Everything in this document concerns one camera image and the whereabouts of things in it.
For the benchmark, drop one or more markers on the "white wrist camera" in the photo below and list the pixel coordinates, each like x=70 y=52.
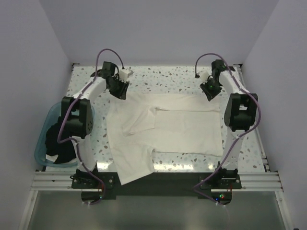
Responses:
x=124 y=74
x=203 y=76

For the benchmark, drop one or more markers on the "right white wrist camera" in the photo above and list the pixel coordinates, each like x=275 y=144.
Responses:
x=203 y=76

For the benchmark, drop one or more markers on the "blue plastic basket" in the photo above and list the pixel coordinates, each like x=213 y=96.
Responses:
x=42 y=143

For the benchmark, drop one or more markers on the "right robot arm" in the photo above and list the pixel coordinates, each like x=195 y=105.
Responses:
x=239 y=115

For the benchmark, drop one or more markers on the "white t-shirt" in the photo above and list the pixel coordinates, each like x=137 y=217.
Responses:
x=174 y=123

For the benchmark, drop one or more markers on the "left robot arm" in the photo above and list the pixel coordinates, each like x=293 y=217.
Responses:
x=91 y=91

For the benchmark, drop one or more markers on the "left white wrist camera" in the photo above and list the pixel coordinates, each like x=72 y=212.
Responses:
x=124 y=74

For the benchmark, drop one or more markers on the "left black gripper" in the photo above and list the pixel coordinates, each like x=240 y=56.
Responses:
x=122 y=93

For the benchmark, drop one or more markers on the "aluminium frame rail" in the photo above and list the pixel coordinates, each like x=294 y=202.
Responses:
x=60 y=181

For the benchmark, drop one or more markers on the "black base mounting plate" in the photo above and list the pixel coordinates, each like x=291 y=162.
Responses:
x=106 y=185

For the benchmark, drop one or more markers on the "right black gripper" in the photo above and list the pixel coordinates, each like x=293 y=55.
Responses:
x=209 y=94

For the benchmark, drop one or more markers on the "black clothes in basket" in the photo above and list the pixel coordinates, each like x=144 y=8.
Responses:
x=59 y=153

